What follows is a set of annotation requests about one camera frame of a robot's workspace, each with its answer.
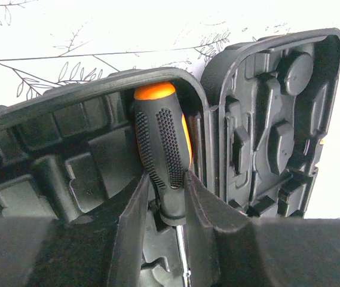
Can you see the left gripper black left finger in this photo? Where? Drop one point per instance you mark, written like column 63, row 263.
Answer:
column 126, row 260

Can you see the black plastic tool case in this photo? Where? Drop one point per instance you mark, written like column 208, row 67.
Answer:
column 256, row 120

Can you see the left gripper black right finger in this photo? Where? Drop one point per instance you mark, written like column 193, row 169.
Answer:
column 207, row 216

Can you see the black orange screwdriver large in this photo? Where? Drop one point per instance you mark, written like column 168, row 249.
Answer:
column 166, row 153

